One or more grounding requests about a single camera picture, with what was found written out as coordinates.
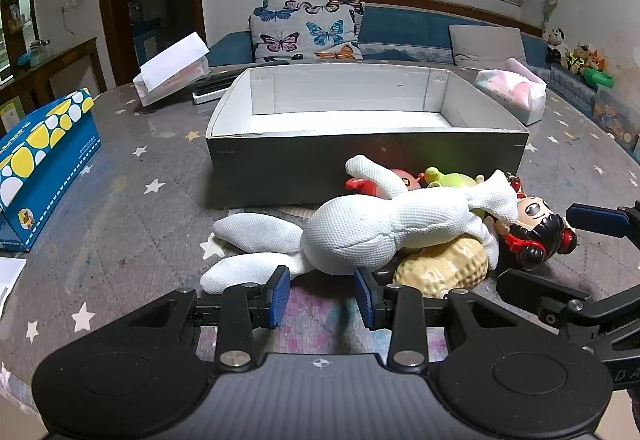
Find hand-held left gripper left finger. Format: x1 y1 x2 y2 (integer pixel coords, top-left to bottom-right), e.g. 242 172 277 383
100 265 292 373

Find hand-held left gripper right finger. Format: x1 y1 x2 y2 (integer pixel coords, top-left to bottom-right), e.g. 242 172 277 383
354 268 551 369

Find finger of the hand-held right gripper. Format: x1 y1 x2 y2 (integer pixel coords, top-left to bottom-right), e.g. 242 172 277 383
496 268 593 321
566 201 640 241

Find black haired doll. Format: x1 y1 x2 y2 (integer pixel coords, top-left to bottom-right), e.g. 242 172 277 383
482 172 577 271

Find white plush rabbit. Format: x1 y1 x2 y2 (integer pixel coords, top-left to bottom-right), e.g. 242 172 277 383
200 155 518 295

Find beige peanut toy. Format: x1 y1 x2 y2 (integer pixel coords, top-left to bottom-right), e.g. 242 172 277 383
392 236 490 298

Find red round toy figure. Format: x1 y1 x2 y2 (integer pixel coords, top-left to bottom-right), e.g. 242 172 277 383
344 168 423 198

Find green round toy figure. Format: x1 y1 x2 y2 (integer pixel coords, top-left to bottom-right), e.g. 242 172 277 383
419 166 496 231

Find grey cardboard box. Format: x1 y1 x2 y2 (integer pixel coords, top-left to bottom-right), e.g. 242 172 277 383
205 62 530 210

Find corrugated cardboard piece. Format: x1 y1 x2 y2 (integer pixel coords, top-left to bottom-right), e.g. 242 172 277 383
277 205 321 219

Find clear storage bin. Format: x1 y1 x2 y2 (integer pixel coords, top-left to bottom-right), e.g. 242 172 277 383
592 85 640 148

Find green plastic toy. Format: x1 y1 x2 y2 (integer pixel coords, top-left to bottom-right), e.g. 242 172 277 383
585 67 615 88

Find grey star print tablecloth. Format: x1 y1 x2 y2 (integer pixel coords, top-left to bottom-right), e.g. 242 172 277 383
0 65 640 421

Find pink white tissue pack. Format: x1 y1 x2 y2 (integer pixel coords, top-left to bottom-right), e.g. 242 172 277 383
474 57 547 126

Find orange yellow plush toys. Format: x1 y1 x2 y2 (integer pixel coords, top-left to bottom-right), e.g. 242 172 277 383
567 42 608 73

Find panda plush toy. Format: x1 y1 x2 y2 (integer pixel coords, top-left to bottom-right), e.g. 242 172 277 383
544 26 570 63

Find grey pillow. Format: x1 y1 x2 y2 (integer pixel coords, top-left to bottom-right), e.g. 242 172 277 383
448 24 528 68

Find black flat device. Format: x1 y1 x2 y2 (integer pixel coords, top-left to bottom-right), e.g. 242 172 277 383
192 72 236 103

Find clear tissue packet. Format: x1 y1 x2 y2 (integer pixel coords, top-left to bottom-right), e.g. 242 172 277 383
133 32 210 108

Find blue dotted tissue box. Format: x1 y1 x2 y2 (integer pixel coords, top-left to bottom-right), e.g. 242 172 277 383
0 88 102 252

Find butterfly print pillow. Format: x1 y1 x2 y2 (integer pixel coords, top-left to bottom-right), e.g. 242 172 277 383
248 0 366 63

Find white paper sheet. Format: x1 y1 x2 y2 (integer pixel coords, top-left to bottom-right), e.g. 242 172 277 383
0 257 27 316

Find blue sofa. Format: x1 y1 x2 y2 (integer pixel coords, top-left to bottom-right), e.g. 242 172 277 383
207 0 566 71

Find blue cabinet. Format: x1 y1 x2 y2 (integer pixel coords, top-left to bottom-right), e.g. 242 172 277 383
132 17 163 68

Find wooden sideboard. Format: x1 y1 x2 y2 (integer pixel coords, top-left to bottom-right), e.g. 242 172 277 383
0 37 108 131

